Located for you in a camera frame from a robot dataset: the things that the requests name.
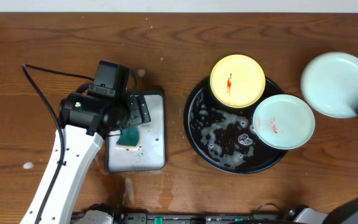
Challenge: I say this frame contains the round black tray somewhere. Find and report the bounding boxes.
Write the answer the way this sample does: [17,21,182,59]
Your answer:
[183,77,287,174]

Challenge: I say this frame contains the yellow plate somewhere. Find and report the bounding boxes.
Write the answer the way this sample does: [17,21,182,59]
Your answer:
[209,54,266,108]

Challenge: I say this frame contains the rectangular soapy metal tray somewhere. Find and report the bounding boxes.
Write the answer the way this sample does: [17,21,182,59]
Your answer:
[104,90,165,172]

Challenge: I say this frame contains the light blue front plate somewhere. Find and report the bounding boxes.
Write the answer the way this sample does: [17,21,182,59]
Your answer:
[300,52,358,118]

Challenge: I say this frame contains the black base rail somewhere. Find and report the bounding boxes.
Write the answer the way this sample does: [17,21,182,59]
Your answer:
[70,203,282,224]

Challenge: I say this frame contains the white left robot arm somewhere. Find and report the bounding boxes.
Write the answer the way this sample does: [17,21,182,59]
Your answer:
[21,91,165,223]

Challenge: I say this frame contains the green yellow sponge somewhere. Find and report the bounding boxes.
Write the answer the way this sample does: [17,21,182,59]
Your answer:
[116,126,140,150]

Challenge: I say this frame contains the light green plate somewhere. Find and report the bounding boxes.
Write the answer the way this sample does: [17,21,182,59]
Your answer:
[253,94,315,150]

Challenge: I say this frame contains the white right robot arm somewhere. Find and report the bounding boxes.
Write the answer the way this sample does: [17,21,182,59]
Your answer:
[286,106,358,224]

